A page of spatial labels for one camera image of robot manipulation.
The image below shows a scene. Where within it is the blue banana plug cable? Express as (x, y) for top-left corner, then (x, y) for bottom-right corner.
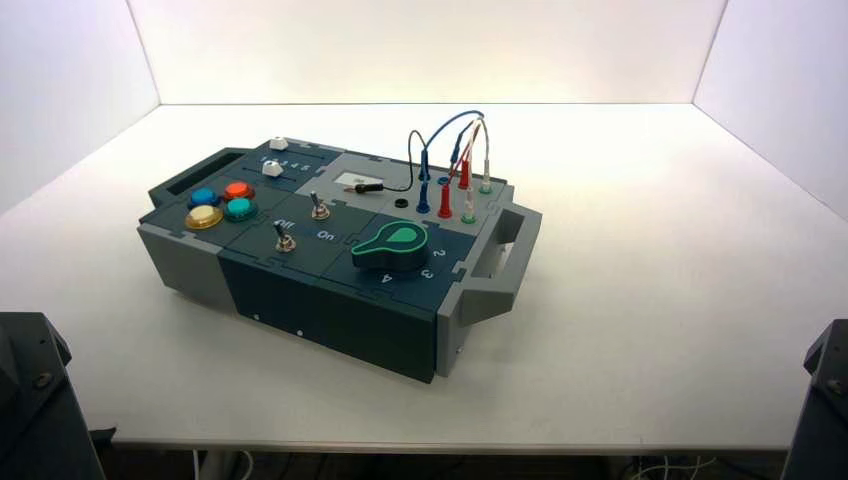
(415, 109), (486, 215)

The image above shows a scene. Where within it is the black banana plug cable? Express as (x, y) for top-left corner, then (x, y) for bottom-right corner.
(343, 129), (428, 195)

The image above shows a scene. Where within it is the grey and teal task box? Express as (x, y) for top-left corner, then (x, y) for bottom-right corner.
(137, 137), (543, 385)

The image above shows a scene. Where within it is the red banana plug cable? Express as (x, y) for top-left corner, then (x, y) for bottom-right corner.
(436, 119), (477, 221)

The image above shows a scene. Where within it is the yellow push button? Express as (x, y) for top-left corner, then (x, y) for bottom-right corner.
(184, 204), (225, 231)

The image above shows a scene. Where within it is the dark green rotary knob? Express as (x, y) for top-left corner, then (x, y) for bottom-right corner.
(350, 221), (431, 272)

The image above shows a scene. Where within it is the green push button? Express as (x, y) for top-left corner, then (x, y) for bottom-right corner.
(223, 197), (260, 223)

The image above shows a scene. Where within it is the white banana plug cable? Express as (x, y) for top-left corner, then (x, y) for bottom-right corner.
(460, 117), (495, 225)

